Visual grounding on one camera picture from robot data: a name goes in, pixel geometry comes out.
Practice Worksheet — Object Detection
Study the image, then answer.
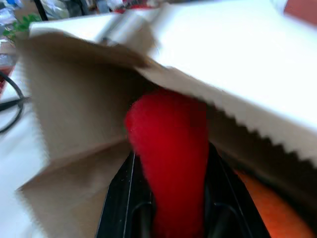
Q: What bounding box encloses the orange plush toy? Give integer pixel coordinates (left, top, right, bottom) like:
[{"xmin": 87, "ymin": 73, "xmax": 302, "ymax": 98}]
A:
[{"xmin": 234, "ymin": 170, "xmax": 317, "ymax": 238}]

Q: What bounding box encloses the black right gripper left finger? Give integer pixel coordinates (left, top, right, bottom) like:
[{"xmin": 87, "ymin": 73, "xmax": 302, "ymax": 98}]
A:
[{"xmin": 96, "ymin": 148, "xmax": 156, "ymax": 238}]

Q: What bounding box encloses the green plant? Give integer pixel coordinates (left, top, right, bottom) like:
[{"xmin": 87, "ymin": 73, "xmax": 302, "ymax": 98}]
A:
[{"xmin": 2, "ymin": 14, "xmax": 43, "ymax": 42}]

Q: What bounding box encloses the black cable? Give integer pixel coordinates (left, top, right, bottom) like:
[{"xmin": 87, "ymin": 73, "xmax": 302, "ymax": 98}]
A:
[{"xmin": 0, "ymin": 71, "xmax": 32, "ymax": 134}]

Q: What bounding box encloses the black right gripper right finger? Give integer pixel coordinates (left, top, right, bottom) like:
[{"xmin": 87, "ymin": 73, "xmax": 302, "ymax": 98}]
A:
[{"xmin": 203, "ymin": 142, "xmax": 272, "ymax": 238}]

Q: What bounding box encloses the red plush toy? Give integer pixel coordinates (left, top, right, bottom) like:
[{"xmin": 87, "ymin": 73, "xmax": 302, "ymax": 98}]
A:
[{"xmin": 123, "ymin": 88, "xmax": 211, "ymax": 238}]

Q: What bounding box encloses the brown paper bag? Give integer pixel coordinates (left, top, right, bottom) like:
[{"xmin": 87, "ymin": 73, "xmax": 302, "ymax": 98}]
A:
[{"xmin": 15, "ymin": 0, "xmax": 317, "ymax": 238}]

